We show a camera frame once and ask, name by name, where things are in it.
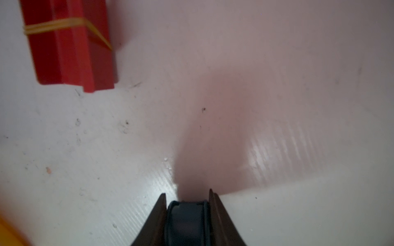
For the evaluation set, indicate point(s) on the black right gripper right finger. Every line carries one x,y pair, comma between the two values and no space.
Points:
223,230

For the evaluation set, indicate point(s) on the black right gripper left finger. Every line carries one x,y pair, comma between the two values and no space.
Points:
152,232

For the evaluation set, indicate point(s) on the teal pliers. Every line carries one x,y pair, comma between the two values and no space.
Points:
188,224

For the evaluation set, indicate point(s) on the yellow storage tray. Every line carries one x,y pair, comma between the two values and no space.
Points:
11,235

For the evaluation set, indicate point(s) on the red pruning pliers right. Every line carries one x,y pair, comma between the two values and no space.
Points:
70,43

